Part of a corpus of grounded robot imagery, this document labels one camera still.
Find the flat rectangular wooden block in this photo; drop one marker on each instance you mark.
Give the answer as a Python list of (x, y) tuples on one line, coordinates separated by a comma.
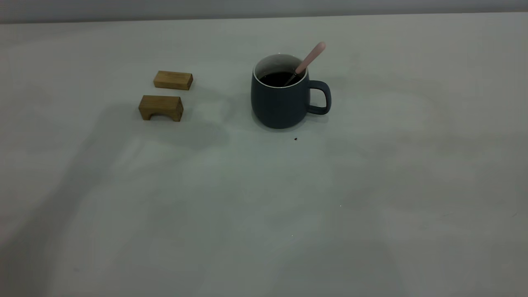
[(173, 80)]

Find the arched wooden block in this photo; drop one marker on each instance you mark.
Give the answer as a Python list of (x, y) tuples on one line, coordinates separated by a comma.
[(161, 105)]

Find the dark grey ceramic mug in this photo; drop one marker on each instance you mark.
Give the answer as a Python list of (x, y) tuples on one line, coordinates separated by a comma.
[(278, 105)]

